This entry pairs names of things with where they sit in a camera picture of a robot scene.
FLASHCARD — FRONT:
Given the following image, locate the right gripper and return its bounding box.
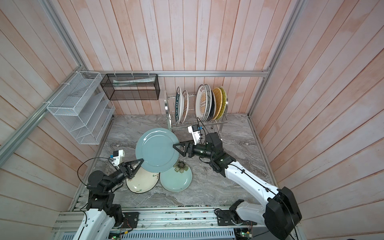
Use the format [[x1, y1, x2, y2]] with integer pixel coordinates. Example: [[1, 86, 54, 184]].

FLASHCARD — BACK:
[[175, 140, 217, 163]]

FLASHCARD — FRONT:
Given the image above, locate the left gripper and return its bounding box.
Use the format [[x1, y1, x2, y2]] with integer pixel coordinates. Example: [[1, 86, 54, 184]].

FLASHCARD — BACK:
[[104, 159, 144, 192]]

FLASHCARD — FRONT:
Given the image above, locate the cream floral plate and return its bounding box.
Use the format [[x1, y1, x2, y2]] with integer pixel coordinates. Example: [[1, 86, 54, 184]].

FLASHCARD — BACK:
[[126, 168, 160, 194]]

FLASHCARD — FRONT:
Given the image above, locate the dark teal ceramic plate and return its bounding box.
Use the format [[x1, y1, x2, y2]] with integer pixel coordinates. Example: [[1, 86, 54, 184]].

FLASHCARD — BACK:
[[136, 128, 179, 173]]

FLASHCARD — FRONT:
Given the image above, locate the stainless steel dish rack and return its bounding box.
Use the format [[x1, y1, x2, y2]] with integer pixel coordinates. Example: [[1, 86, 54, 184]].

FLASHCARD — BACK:
[[162, 91, 228, 136]]

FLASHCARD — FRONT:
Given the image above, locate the orange sunburst plate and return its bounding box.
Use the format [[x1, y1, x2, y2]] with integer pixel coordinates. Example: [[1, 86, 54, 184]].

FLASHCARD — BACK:
[[181, 90, 189, 123], [195, 85, 207, 121]]

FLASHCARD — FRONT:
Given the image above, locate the white plate with text rim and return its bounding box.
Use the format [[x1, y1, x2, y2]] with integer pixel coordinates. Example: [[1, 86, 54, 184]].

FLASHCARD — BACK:
[[175, 87, 184, 124]]

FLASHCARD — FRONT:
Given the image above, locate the black round plate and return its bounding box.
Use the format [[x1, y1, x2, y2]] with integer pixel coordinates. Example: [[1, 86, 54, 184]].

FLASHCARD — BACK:
[[207, 90, 216, 121]]

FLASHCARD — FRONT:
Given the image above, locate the white plate green clover motif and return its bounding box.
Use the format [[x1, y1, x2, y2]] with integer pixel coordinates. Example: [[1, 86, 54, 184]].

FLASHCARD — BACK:
[[203, 84, 212, 121]]

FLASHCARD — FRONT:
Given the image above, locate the yellow green woven plate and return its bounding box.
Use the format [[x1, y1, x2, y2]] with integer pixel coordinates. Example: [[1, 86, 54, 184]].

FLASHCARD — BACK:
[[217, 87, 227, 120]]

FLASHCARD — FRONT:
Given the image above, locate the orange woven bamboo plate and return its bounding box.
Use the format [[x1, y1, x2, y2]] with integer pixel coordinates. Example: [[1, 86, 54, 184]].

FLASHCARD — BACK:
[[213, 87, 223, 120]]

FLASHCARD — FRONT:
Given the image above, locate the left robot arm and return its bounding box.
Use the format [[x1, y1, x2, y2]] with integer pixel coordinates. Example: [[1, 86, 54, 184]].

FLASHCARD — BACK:
[[74, 159, 144, 240]]

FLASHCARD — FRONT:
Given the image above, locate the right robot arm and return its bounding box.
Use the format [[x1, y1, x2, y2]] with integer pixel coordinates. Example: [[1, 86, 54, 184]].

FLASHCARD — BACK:
[[173, 133, 302, 240]]

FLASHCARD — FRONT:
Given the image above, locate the light green flower plate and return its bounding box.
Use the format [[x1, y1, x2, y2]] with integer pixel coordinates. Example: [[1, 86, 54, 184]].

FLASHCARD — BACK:
[[160, 161, 193, 193]]

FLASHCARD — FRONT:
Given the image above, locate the rolled paper tube in basket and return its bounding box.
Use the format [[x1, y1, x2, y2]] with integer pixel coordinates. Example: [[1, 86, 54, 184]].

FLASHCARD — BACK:
[[113, 77, 156, 87]]

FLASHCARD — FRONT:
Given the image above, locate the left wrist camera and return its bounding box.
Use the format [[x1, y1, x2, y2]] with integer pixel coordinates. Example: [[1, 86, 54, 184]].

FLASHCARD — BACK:
[[110, 150, 125, 168]]

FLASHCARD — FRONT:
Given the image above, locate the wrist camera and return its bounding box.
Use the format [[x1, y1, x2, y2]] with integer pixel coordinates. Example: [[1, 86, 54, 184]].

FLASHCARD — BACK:
[[110, 150, 125, 168], [188, 124, 203, 145]]

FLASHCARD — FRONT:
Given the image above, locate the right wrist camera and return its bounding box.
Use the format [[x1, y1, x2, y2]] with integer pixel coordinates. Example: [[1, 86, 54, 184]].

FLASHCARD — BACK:
[[188, 124, 203, 145]]

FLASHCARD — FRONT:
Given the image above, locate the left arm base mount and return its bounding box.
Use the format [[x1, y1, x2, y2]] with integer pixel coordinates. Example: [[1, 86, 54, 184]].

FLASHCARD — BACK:
[[122, 212, 140, 229]]

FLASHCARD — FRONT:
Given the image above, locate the white wire mesh shelf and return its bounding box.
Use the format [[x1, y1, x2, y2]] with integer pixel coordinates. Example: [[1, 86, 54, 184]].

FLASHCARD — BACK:
[[47, 72, 115, 145]]

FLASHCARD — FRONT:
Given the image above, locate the black mesh wall basket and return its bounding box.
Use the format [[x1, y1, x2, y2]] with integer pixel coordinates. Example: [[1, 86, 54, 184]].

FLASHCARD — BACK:
[[101, 73, 161, 101]]

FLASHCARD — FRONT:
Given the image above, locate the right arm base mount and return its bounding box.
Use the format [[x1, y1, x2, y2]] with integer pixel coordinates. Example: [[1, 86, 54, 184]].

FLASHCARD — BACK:
[[214, 209, 257, 226]]

